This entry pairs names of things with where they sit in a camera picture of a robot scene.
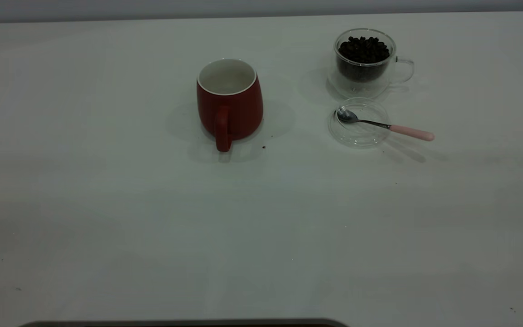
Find pink-handled metal spoon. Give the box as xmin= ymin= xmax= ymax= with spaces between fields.
xmin=336 ymin=107 xmax=435 ymax=142

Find double-walled glass cup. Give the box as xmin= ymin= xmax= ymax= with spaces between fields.
xmin=327 ymin=28 xmax=415 ymax=99

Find clear glass saucer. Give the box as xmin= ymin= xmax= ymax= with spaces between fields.
xmin=328 ymin=97 xmax=390 ymax=148

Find red ceramic mug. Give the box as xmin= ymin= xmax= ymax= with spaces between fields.
xmin=196 ymin=59 xmax=264 ymax=153

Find dark coffee beans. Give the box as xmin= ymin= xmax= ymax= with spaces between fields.
xmin=337 ymin=36 xmax=390 ymax=83

